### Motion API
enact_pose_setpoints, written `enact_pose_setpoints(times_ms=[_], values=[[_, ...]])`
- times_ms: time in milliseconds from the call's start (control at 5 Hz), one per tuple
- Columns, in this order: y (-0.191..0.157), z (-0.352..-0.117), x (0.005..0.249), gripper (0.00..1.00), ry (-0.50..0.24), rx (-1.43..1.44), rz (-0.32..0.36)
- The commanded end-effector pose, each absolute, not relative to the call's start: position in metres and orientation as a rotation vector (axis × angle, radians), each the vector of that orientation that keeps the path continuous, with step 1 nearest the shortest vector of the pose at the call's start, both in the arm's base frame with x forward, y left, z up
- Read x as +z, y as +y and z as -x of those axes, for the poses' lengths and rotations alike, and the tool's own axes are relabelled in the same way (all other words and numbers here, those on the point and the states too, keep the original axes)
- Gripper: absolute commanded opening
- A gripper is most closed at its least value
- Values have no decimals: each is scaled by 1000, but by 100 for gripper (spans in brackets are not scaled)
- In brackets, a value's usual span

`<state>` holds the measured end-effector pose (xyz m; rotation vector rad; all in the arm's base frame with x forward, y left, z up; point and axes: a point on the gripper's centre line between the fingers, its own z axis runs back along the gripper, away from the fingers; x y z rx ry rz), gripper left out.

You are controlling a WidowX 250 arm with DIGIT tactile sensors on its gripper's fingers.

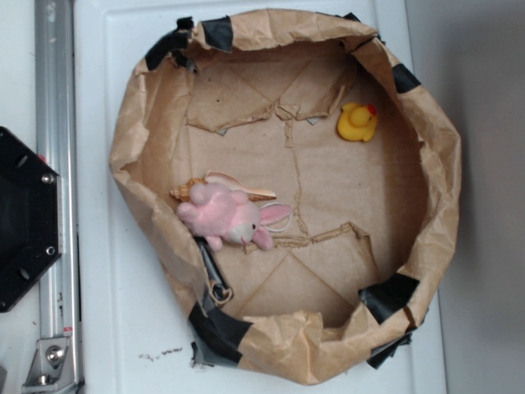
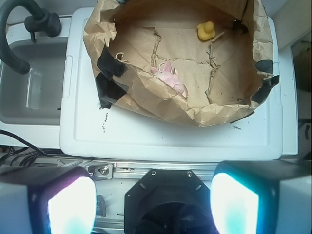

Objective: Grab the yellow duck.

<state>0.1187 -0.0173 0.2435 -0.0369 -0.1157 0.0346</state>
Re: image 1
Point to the yellow rubber duck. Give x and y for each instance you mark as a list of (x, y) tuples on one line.
[(357, 122)]

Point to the brown paper bag bin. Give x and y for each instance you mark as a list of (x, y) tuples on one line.
[(374, 224)]

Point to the pink plush bunny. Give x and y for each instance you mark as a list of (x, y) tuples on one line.
[(220, 215)]

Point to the spiral conch seashell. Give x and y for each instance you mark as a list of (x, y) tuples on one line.
[(181, 192)]

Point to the white tray board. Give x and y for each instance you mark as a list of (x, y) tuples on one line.
[(135, 336)]

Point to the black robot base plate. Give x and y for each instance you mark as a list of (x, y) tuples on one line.
[(30, 227)]

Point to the aluminium extrusion rail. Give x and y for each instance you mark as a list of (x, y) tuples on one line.
[(57, 365)]

